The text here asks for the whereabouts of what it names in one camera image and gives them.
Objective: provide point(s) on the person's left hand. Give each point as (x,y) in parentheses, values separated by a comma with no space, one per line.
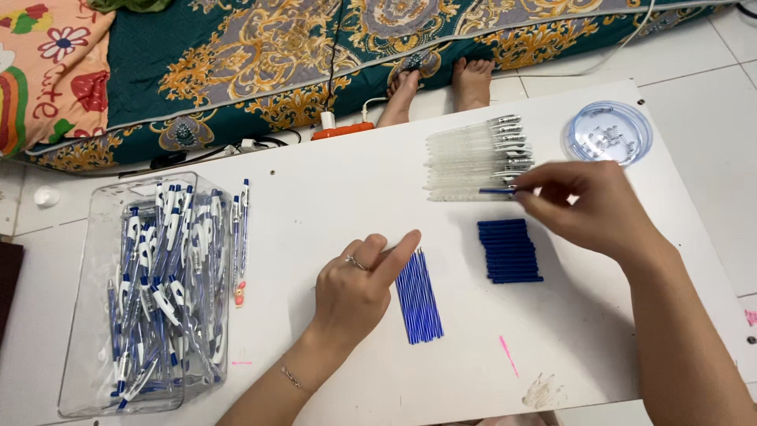
(346,296)

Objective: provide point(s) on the person's right hand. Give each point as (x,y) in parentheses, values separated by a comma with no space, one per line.
(597,207)

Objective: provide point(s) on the bundle of blue ink refills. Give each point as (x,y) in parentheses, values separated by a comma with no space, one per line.
(421,302)

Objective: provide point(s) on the single blue rubber pen grip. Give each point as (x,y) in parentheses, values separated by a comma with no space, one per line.
(494,191)

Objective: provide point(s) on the clear round dish of springs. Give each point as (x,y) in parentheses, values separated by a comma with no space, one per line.
(609,135)

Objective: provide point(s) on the row of blue grip sleeves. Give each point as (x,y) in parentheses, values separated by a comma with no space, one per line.
(510,251)

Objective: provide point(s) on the small pink figurine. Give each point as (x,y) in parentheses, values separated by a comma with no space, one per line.
(239,294)

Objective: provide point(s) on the blue white ballpoint pen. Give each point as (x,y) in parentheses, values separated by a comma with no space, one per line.
(245,225)
(236,236)

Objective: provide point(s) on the row of clear pen barrels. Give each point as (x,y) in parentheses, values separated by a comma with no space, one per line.
(467,160)

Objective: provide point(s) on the orange power strip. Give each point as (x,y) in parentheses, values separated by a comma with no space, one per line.
(343,131)

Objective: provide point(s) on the person's right foot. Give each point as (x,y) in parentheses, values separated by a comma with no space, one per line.
(472,83)

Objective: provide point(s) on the white plug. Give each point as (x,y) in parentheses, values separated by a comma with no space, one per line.
(327,119)

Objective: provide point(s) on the heap of blue white pens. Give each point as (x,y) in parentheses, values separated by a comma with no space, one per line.
(159,278)

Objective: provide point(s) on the pink scrap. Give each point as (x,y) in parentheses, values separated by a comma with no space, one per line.
(751,317)

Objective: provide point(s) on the mattress with green gold sheet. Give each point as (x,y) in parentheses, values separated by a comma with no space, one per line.
(248,65)

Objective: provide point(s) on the clear plastic bin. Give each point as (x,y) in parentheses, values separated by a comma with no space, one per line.
(88,307)

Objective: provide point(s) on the white bottle cap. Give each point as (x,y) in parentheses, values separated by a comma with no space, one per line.
(47,196)

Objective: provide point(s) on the dark brown board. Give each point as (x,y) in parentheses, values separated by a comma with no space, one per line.
(8,290)

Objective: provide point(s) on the green cloth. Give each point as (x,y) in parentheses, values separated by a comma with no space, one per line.
(130,5)

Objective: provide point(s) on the colourful printed pillow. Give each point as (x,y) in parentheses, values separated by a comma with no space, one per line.
(47,71)

